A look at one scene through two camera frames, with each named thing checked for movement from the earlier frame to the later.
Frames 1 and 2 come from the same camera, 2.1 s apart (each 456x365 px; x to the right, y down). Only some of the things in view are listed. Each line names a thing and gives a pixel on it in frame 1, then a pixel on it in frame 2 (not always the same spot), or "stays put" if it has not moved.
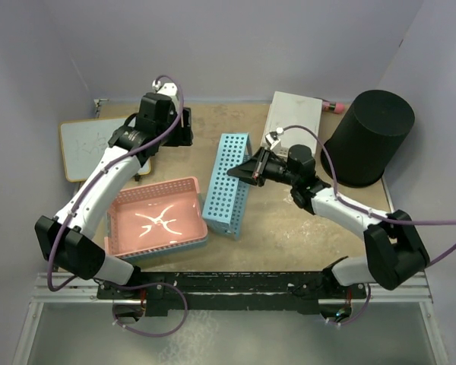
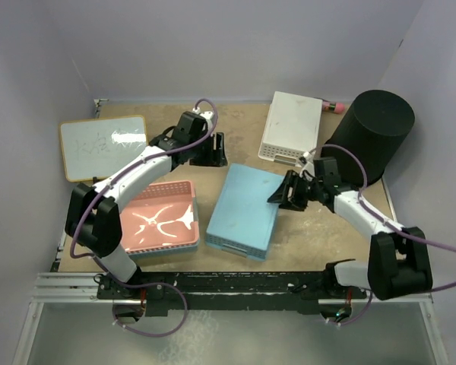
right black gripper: x=253 y=170 to x=280 y=195
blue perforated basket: x=226 y=205 to x=242 y=219
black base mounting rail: x=207 y=293 stays put
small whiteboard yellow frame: x=83 y=143 stays put
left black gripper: x=183 y=136 to x=214 y=157
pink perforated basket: x=155 y=217 stays put
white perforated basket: x=288 y=109 stays put
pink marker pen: x=336 y=107 stays put
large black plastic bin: x=367 y=137 stays put
